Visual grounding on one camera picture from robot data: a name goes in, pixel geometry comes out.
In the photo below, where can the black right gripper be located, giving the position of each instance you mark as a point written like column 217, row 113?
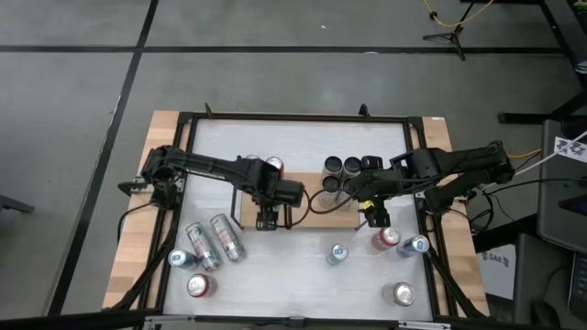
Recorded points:
column 376, row 190

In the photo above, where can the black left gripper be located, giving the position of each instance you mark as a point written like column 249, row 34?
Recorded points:
column 286, row 192

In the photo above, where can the blue silver Red Bull can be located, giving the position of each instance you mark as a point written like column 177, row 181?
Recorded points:
column 179, row 259
column 417, row 243
column 338, row 252

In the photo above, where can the red Fanta can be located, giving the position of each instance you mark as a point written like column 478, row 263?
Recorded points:
column 389, row 237
column 275, row 161
column 198, row 285

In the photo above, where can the silver Diet Coke can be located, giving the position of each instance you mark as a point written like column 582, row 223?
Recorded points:
column 402, row 293
column 252, row 157

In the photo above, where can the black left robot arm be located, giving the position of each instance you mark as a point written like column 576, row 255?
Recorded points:
column 206, row 165

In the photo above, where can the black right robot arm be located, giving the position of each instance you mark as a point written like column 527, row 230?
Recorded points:
column 458, row 158

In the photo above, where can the yellow tag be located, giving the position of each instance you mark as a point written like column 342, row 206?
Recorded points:
column 367, row 205

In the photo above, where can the tall silver can red print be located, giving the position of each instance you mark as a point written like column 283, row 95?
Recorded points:
column 227, row 237

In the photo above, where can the wooden board tray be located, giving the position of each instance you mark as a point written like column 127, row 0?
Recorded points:
column 330, row 221

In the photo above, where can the tall silver can teal palm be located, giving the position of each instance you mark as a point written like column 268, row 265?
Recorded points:
column 202, row 245

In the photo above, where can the grey cabinet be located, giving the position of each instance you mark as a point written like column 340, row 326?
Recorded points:
column 541, row 275

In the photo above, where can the grey desk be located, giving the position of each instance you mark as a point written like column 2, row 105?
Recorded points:
column 559, row 206

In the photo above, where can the black tripod stand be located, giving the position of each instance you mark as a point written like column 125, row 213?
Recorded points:
column 454, row 39

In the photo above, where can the printed white paper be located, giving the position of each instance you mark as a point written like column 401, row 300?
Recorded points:
column 571, row 149

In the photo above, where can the black stand foot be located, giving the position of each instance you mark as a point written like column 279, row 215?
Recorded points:
column 14, row 204

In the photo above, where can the black aluminium table frame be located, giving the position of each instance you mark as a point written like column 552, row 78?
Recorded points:
column 298, row 116

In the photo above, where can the black desk frame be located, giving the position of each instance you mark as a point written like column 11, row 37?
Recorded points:
column 561, row 36

